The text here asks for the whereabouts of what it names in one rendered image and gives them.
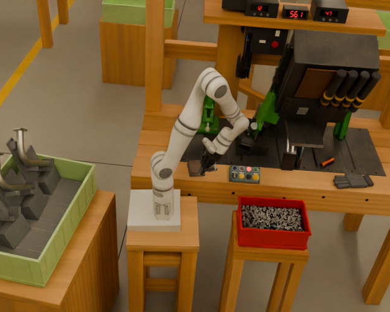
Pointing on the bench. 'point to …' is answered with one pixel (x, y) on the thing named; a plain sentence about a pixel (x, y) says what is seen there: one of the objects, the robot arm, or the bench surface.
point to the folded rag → (193, 166)
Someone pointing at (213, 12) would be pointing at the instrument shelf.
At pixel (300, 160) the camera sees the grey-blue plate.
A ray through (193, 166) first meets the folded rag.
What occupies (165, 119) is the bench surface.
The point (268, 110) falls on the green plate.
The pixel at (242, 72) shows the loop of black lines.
